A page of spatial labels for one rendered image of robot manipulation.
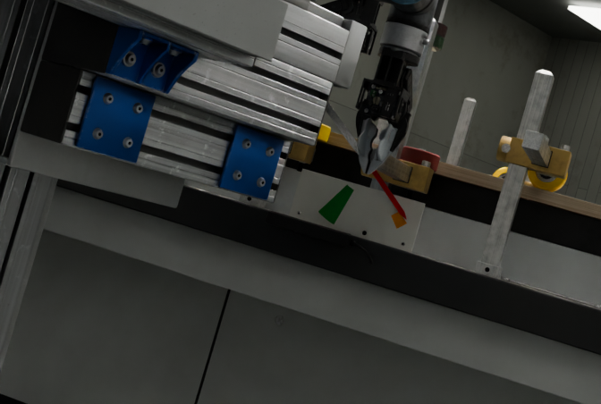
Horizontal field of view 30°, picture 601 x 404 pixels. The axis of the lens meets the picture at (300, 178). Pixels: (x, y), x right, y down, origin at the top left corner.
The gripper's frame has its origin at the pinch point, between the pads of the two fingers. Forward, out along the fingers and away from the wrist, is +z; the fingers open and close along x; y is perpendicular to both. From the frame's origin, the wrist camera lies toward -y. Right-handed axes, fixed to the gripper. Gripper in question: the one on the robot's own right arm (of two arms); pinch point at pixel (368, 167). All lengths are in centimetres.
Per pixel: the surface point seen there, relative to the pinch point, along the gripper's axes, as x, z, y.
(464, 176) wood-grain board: 8.9, -5.8, -48.7
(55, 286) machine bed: -76, 44, -52
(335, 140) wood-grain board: -20, -6, -49
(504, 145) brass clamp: 17.6, -12.4, -28.7
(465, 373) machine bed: 20, 34, -52
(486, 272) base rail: 20.8, 11.9, -29.6
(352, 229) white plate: -6.6, 11.4, -29.3
